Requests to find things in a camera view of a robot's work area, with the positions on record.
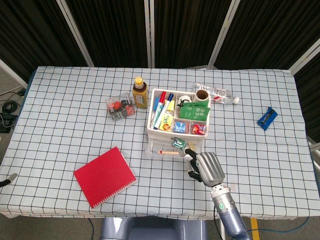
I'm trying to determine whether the black power adapter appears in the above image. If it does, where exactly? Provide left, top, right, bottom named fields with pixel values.
left=0, top=112, right=18, bottom=133

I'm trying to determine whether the whiteboard marker with blue cap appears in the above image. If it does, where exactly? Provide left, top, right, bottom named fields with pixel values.
left=153, top=93, right=175, bottom=130

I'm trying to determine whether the black cable along right arm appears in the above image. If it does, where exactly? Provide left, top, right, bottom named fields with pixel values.
left=212, top=199, right=224, bottom=240

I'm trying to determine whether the checkered light blue tablecloth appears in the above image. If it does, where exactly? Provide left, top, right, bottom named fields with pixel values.
left=0, top=65, right=316, bottom=221

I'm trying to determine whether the blue floor cable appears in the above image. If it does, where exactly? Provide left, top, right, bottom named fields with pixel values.
left=257, top=216, right=311, bottom=232

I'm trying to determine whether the grey-blue robot torso base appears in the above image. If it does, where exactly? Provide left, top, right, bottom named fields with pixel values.
left=99, top=216, right=208, bottom=240

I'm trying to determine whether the clear box of coffee capsules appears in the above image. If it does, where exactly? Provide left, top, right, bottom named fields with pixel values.
left=105, top=92, right=137, bottom=123

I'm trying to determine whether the cardboard tape roll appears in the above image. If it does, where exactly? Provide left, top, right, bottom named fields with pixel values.
left=194, top=89, right=210, bottom=103

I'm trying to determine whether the small green circuit board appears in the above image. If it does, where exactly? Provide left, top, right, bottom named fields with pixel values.
left=171, top=136, right=187, bottom=150

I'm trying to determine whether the black folding partition screen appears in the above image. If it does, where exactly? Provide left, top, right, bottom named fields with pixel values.
left=0, top=0, right=320, bottom=151

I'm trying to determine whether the whiteboard marker with red cap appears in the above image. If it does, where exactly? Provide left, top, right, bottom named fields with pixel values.
left=152, top=91, right=167, bottom=130

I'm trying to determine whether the clear plastic water bottle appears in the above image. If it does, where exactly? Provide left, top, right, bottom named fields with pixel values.
left=194, top=82, right=240, bottom=105

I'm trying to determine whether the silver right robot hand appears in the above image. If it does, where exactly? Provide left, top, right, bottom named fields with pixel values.
left=183, top=147, right=226, bottom=188

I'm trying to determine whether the red spiral notebook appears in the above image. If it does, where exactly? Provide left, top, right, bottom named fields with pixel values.
left=73, top=146, right=138, bottom=210

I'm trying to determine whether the coiled black floor cable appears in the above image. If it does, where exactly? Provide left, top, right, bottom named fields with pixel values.
left=1, top=99, right=20, bottom=113

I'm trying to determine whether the black cable under table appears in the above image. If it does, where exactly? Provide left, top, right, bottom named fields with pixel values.
left=86, top=217, right=96, bottom=240

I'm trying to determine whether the blue candy packet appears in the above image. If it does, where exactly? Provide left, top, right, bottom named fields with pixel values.
left=172, top=121, right=190, bottom=134

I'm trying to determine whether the wooden stick with red band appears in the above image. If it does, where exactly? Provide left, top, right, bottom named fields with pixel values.
left=156, top=149, right=180, bottom=156

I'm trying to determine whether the blue snack bar wrapper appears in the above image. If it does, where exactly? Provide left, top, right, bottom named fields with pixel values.
left=256, top=106, right=279, bottom=131

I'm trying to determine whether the red candy packet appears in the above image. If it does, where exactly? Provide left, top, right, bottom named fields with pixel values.
left=191, top=122, right=208, bottom=136

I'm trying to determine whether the clear plastic drawer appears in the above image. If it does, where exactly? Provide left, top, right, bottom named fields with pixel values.
left=145, top=136, right=204, bottom=160

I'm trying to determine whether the tea bottle with yellow cap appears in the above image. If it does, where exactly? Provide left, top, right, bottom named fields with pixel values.
left=131, top=76, right=150, bottom=110

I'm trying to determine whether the yellow snack packet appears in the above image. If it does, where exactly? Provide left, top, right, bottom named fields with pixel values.
left=159, top=113, right=175, bottom=132

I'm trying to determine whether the green tea packet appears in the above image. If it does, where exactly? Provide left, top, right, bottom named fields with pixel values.
left=178, top=106, right=210, bottom=121
left=186, top=101, right=211, bottom=108

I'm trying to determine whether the white desk organizer with drawers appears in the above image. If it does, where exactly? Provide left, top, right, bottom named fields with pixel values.
left=145, top=88, right=211, bottom=154

